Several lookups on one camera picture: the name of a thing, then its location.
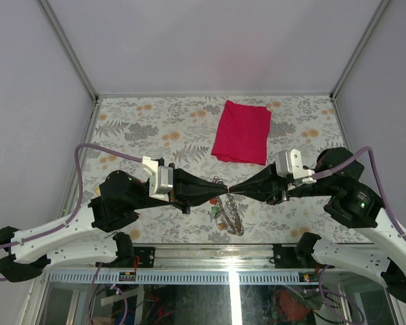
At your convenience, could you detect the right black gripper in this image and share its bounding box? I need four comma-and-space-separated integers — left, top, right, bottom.
229, 159, 336, 204

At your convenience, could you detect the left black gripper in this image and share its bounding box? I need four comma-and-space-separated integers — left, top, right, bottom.
131, 163, 230, 215

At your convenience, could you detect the round metal key ring disc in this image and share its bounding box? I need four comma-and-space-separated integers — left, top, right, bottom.
209, 192, 244, 236

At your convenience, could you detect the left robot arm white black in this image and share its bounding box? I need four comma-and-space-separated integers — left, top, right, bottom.
0, 166, 228, 282

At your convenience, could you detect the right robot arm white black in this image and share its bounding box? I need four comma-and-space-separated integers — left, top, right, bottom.
229, 147, 406, 303

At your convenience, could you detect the red folded cloth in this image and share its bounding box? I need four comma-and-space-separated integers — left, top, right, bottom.
211, 100, 271, 165

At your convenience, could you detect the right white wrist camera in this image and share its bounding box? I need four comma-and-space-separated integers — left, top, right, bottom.
275, 149, 317, 186

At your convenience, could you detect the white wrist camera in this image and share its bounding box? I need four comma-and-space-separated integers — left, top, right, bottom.
275, 149, 317, 186
141, 156, 173, 202

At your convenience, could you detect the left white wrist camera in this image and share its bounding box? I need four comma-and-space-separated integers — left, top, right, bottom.
141, 156, 173, 202

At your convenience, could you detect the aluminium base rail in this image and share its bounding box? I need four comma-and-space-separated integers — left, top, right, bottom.
136, 244, 305, 271

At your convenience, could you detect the perforated cable duct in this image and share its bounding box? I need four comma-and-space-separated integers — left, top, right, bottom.
49, 270, 301, 284

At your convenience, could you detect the right aluminium frame post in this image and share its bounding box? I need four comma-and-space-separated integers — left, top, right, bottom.
329, 0, 392, 99

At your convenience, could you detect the aluminium frame post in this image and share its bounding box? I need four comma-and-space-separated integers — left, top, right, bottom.
329, 0, 392, 99
38, 0, 99, 101

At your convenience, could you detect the left aluminium frame post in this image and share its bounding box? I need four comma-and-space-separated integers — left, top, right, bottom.
38, 0, 99, 101

